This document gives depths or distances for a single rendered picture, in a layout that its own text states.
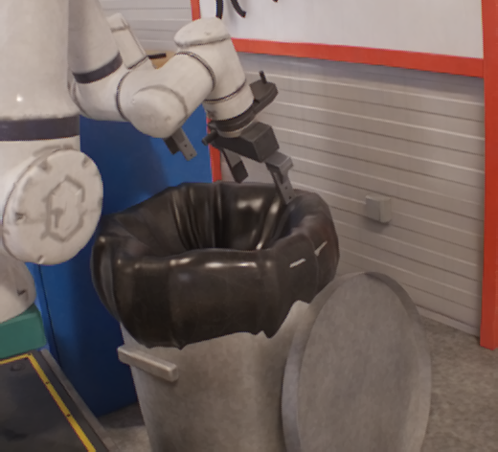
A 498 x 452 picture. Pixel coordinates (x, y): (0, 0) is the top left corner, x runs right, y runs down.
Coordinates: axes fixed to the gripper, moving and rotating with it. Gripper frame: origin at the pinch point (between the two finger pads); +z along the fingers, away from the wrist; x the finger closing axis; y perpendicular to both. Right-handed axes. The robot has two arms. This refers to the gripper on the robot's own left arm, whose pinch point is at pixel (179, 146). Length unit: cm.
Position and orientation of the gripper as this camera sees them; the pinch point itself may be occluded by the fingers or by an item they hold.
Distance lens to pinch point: 176.0
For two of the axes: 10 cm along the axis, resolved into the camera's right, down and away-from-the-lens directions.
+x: -3.6, -1.5, 9.2
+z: 4.8, 8.2, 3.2
